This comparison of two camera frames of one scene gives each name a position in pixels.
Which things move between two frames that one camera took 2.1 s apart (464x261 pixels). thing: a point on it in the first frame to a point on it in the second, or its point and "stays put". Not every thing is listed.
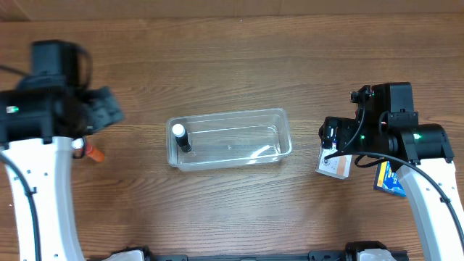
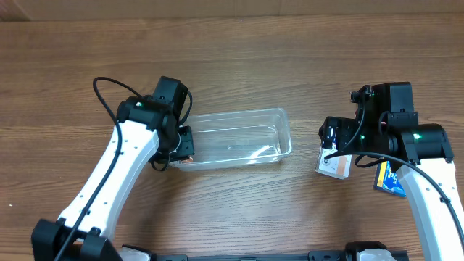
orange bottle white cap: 81,148 to 189,160
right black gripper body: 332,131 stays put
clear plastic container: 228,138 stays put
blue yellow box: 388,181 stays put
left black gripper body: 105,107 to 185,146
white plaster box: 337,166 stays put
